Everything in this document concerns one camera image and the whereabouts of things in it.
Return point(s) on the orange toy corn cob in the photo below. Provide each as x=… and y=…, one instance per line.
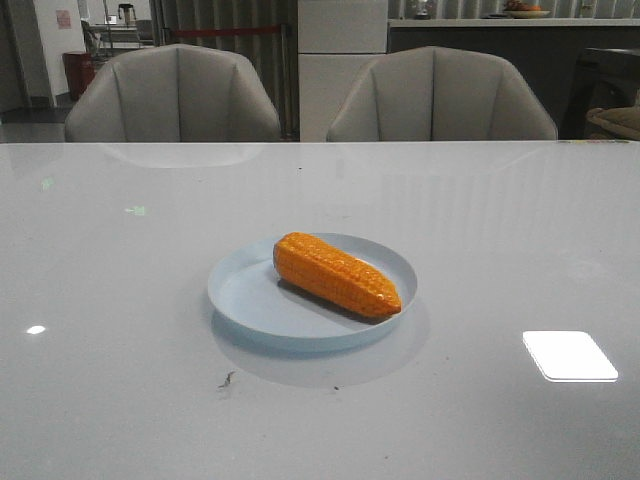
x=319, y=268

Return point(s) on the right grey upholstered chair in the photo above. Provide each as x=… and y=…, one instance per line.
x=440, y=94

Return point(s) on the grey upholstered chair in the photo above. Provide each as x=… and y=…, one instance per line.
x=174, y=93
x=440, y=94

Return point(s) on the white cabinet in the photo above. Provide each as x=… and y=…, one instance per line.
x=335, y=38

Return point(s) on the left grey upholstered chair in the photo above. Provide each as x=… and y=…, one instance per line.
x=174, y=93

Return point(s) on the red barrier belt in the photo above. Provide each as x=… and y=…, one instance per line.
x=243, y=31

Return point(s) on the red trash bin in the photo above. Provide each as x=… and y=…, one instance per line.
x=79, y=71

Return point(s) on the dark grey counter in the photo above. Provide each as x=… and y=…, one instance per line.
x=543, y=50

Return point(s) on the fruit bowl on counter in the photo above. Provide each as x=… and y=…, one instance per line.
x=522, y=10

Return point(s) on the dark armchair with cushion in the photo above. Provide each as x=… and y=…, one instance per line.
x=603, y=78

